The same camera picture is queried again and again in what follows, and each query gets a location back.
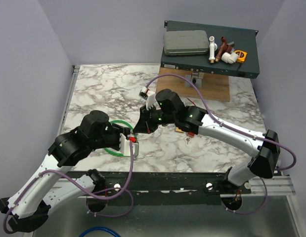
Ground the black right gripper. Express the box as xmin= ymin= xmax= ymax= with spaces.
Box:
xmin=133 ymin=104 xmax=176 ymax=135

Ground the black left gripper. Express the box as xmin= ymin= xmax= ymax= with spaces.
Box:
xmin=90 ymin=124 xmax=131 ymax=151

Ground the green cable lock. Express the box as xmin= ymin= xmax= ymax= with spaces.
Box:
xmin=104 ymin=119 xmax=138 ymax=159

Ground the brass padlock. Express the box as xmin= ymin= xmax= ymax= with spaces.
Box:
xmin=175 ymin=127 xmax=184 ymax=133

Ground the red plastic seal tag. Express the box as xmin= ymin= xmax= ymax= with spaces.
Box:
xmin=187 ymin=98 xmax=196 ymax=138

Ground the white elbow pipe fitting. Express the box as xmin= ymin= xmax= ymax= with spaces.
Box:
xmin=221 ymin=52 xmax=239 ymax=64

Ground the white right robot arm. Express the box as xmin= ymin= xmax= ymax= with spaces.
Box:
xmin=133 ymin=87 xmax=280 ymax=194

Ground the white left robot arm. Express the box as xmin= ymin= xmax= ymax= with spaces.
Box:
xmin=0 ymin=110 xmax=139 ymax=234

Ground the wooden board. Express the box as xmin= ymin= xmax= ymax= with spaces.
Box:
xmin=155 ymin=67 xmax=230 ymax=102

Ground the grey plastic case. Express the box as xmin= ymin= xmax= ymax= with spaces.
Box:
xmin=163 ymin=30 xmax=210 ymax=56

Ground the white pipe fitting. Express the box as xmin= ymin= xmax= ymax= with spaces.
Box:
xmin=209 ymin=36 xmax=218 ymax=64

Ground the brown pipe fitting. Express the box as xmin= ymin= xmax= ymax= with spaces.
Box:
xmin=215 ymin=36 xmax=229 ymax=62

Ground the dark grey pipe fitting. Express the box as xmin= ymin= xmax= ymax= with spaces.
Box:
xmin=226 ymin=41 xmax=235 ymax=53

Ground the yellow tape measure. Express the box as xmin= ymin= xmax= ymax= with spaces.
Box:
xmin=234 ymin=50 xmax=248 ymax=63

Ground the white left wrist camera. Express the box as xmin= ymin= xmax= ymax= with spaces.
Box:
xmin=119 ymin=133 xmax=139 ymax=159

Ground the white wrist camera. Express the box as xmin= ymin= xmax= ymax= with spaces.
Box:
xmin=138 ymin=87 xmax=156 ymax=110
xmin=119 ymin=133 xmax=139 ymax=159

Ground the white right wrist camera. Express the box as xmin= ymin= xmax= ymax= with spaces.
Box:
xmin=138 ymin=87 xmax=156 ymax=110

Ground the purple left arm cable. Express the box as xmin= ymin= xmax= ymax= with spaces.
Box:
xmin=3 ymin=142 xmax=135 ymax=235

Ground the grey metal bracket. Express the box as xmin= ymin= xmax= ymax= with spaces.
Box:
xmin=185 ymin=72 xmax=204 ymax=89

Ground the aluminium side rail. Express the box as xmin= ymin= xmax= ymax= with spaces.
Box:
xmin=57 ymin=65 xmax=80 ymax=135

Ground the blue cable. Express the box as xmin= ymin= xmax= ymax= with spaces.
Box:
xmin=79 ymin=226 xmax=122 ymax=237

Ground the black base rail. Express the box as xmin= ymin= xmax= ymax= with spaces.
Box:
xmin=56 ymin=170 xmax=252 ymax=207

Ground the dark teal network switch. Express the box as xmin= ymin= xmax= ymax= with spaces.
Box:
xmin=161 ymin=21 xmax=260 ymax=79

